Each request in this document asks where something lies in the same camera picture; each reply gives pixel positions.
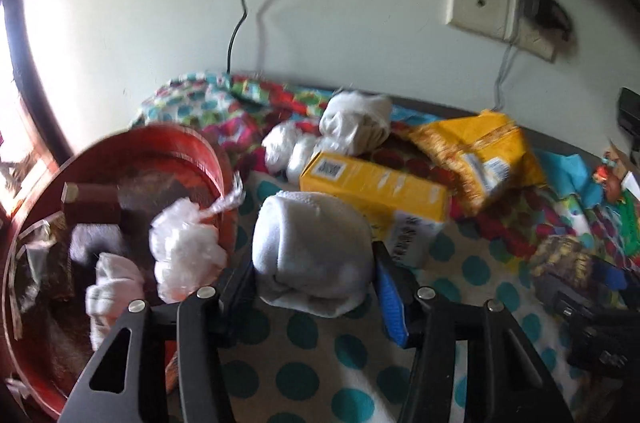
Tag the black webcam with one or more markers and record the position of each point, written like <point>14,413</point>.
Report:
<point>630,113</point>

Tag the polka dot blanket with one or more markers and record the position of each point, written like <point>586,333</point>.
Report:
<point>300,368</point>

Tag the white wall socket plate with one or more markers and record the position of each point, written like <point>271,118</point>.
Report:
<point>480,10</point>

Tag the brown snack bag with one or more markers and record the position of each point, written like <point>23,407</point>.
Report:
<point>50,263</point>

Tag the white plastic wrap ball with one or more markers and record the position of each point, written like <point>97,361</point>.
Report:
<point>285,148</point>

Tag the blue cloth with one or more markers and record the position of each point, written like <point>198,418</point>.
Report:
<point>570,178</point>

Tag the small red box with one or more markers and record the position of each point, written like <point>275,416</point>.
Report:
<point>95,198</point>

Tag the clear plastic bag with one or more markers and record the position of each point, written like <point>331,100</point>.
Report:
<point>185,248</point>

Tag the ribbed white sock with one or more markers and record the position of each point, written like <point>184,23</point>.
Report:
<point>355,123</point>

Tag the woven rattan ball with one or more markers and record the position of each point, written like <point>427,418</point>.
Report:
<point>560,258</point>

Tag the large white sock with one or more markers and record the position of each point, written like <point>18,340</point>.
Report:
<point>310,253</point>

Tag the small white sock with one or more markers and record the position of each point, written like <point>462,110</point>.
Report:
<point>110,288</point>

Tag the toy crab figure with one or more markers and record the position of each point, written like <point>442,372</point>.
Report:
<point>607,175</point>

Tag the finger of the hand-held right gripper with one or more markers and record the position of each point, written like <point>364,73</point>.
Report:
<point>612,277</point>
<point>562,298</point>

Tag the yellow snack bag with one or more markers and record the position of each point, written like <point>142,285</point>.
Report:
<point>480,163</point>

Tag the red round tray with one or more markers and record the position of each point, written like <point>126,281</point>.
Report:
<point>190,148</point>

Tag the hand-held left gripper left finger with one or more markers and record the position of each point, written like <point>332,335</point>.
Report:
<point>235,293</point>

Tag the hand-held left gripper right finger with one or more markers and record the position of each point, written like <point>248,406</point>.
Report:
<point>392,303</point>

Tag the yellow carton box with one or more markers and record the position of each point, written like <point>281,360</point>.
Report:
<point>370,190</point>

